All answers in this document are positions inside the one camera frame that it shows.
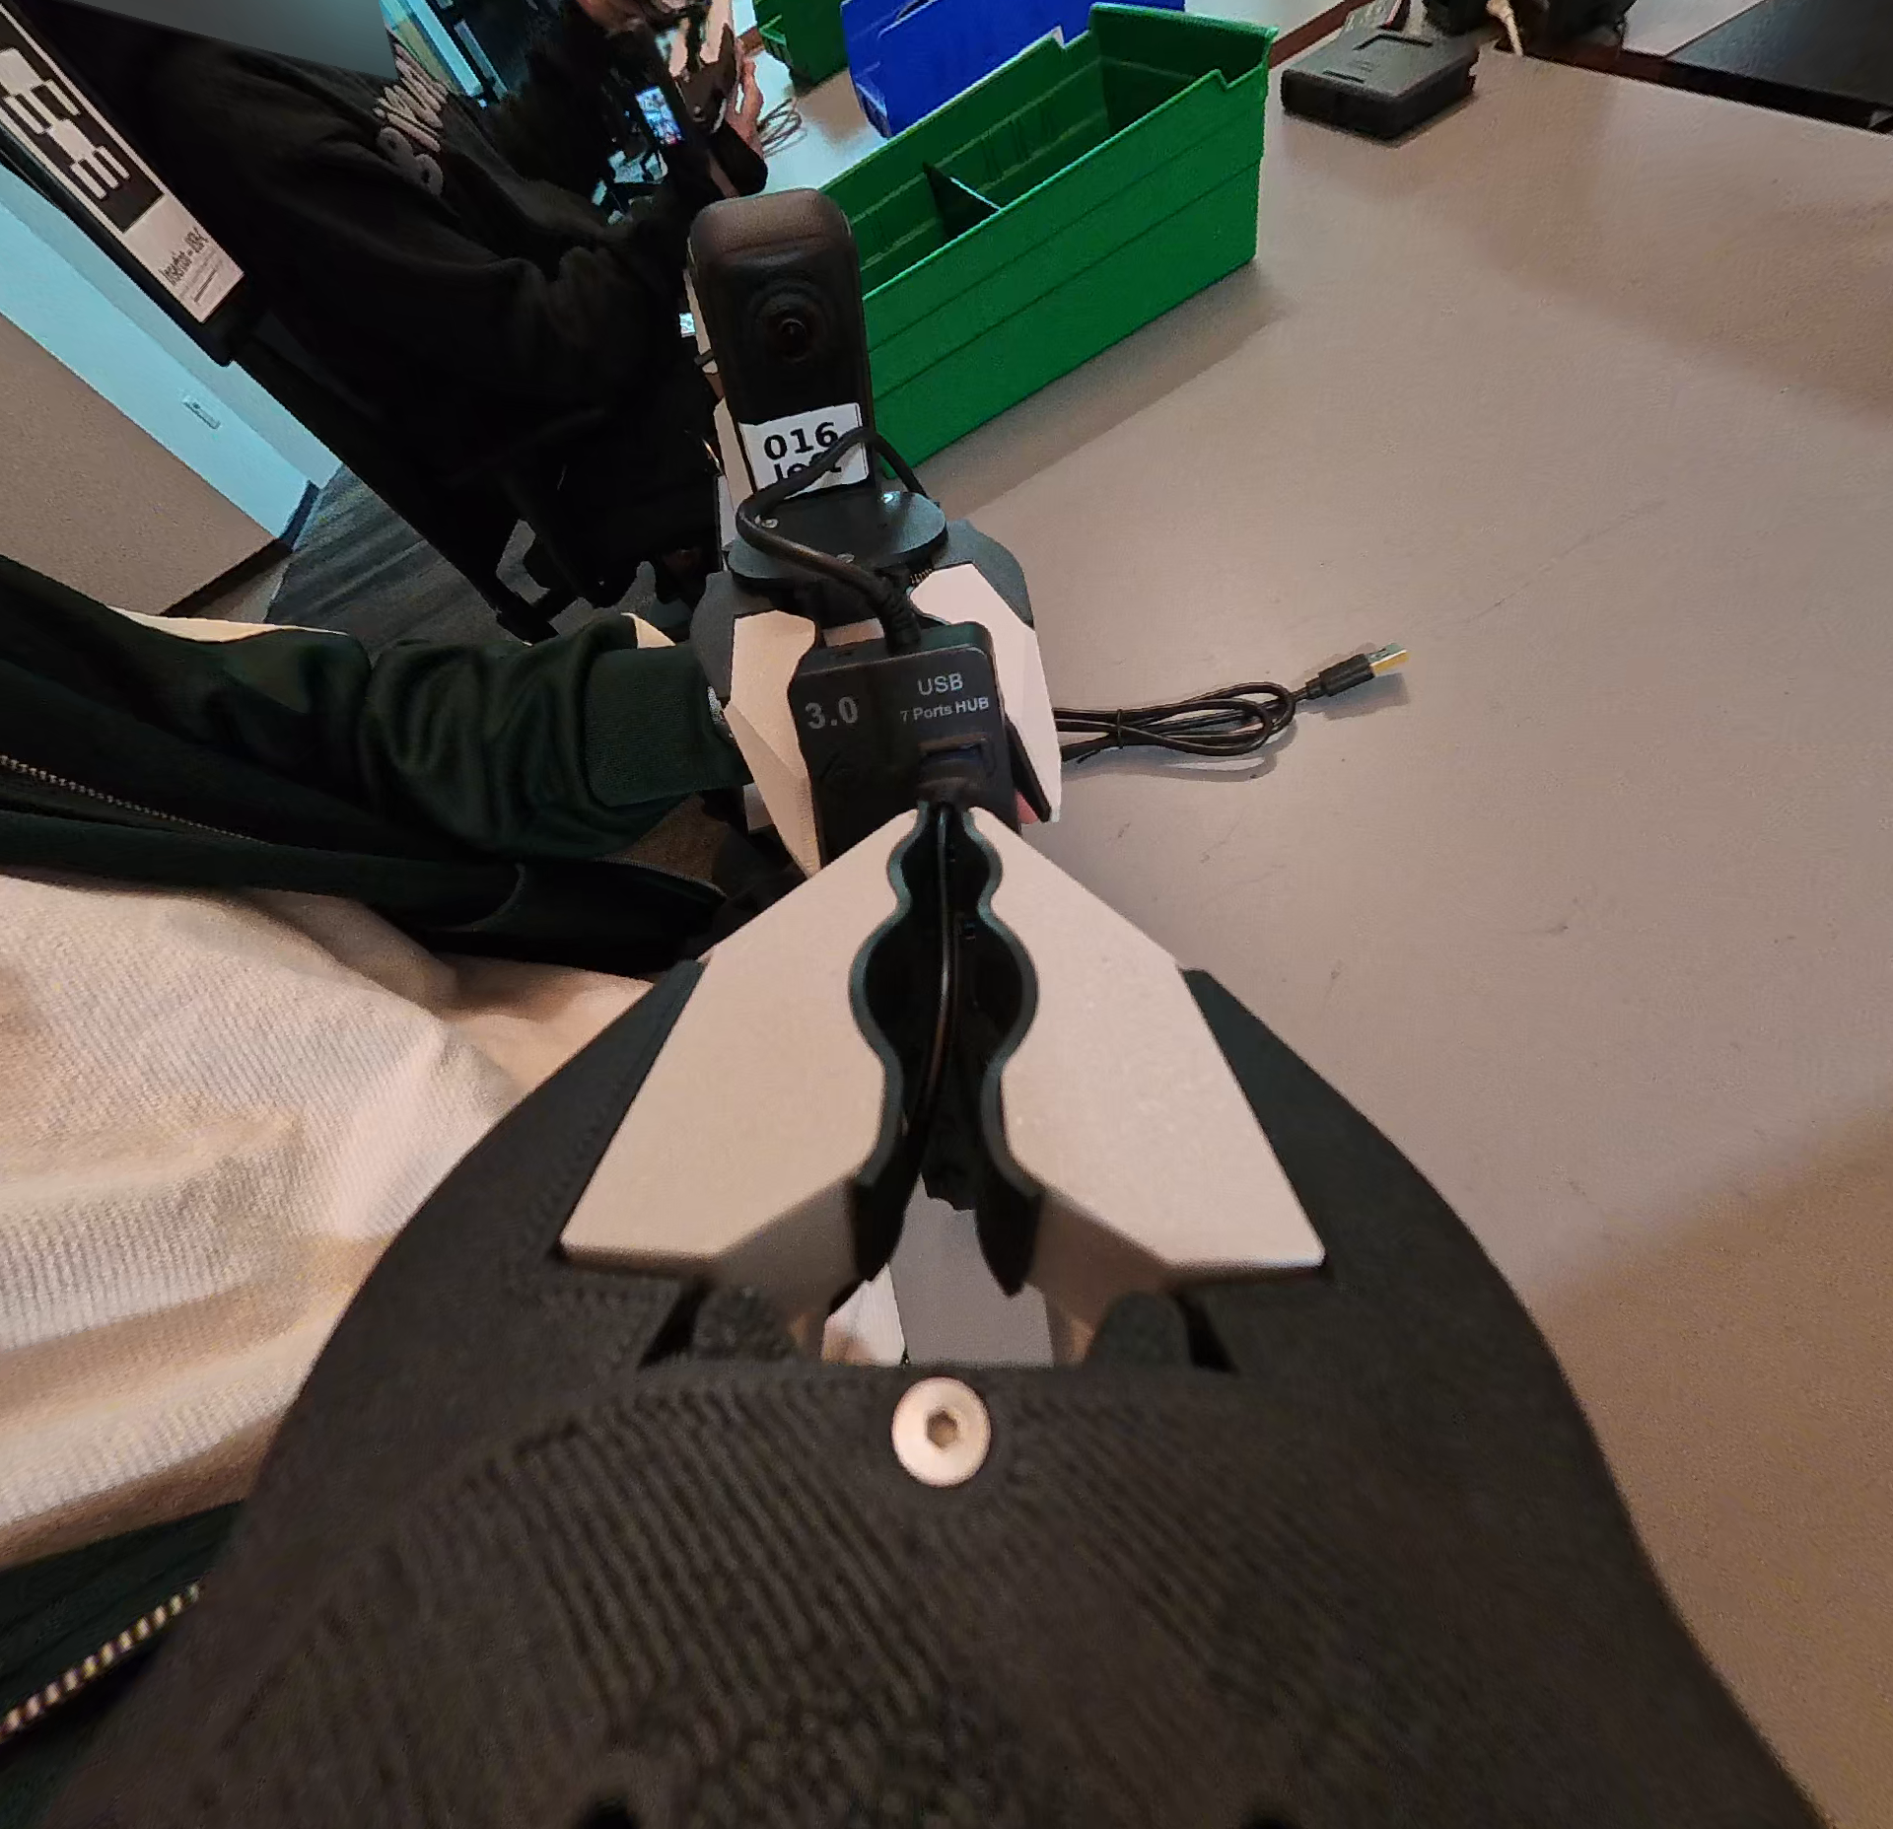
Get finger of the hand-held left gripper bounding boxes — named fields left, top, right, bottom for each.
left=726, top=607, right=828, bottom=878
left=914, top=562, right=1060, bottom=827

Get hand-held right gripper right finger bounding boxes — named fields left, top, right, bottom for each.
left=964, top=809, right=1327, bottom=1353

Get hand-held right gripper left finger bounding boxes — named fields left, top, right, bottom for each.
left=558, top=809, right=929, bottom=1353

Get blue plug USB cable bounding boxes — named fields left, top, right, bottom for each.
left=893, top=741, right=1024, bottom=1201

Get grey desk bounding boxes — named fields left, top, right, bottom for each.
left=650, top=0, right=1893, bottom=1829

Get blue plastic bin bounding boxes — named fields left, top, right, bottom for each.
left=844, top=0, right=1188, bottom=138

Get small black adapter box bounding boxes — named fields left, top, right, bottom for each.
left=1283, top=22, right=1481, bottom=144

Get framed marker poster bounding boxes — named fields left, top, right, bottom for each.
left=0, top=0, right=244, bottom=369

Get black desk cable cover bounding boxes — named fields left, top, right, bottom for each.
left=1662, top=0, right=1893, bottom=130

